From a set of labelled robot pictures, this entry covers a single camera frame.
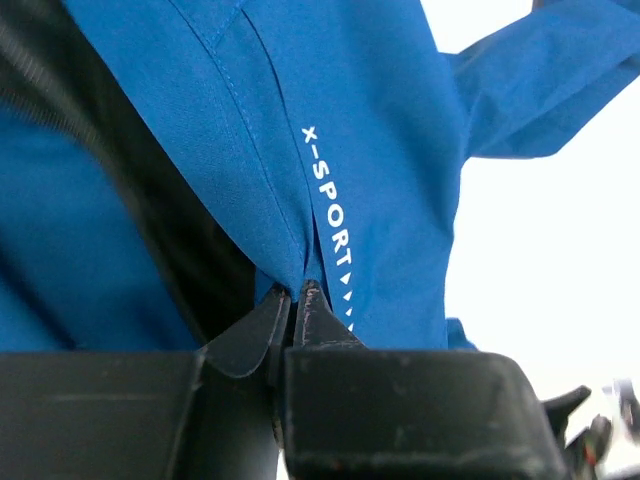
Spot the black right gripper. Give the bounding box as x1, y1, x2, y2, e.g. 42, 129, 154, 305
543, 379, 639, 479

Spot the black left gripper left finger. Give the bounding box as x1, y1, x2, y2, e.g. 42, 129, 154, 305
1, 288, 290, 479

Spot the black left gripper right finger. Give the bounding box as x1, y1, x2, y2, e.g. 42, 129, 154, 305
283, 281, 569, 479

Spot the blue zip-up jacket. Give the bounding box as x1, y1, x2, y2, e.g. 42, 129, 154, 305
1, 1, 639, 351

